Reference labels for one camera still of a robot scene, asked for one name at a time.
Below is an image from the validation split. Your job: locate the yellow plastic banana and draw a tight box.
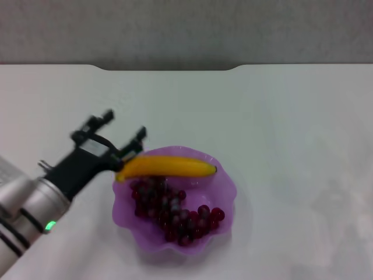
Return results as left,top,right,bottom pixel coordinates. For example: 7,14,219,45
114,155,218,182

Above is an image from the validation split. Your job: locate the dark red grape bunch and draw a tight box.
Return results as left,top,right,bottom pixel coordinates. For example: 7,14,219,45
129,176,226,247

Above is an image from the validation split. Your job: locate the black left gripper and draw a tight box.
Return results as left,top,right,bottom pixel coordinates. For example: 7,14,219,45
45,108,147,201

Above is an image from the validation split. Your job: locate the purple wavy-edged plastic bowl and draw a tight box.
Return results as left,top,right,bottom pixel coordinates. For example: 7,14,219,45
112,145,238,257

